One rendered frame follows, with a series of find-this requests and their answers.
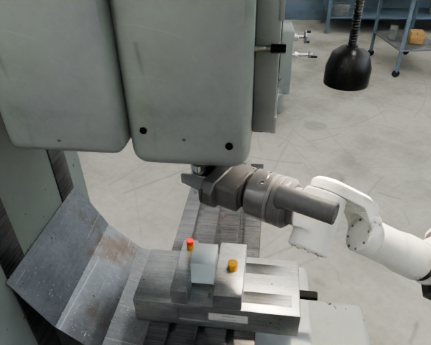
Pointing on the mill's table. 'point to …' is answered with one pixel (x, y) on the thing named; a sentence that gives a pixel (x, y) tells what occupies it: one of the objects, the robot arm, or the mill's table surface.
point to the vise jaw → (227, 287)
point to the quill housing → (187, 78)
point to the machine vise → (276, 281)
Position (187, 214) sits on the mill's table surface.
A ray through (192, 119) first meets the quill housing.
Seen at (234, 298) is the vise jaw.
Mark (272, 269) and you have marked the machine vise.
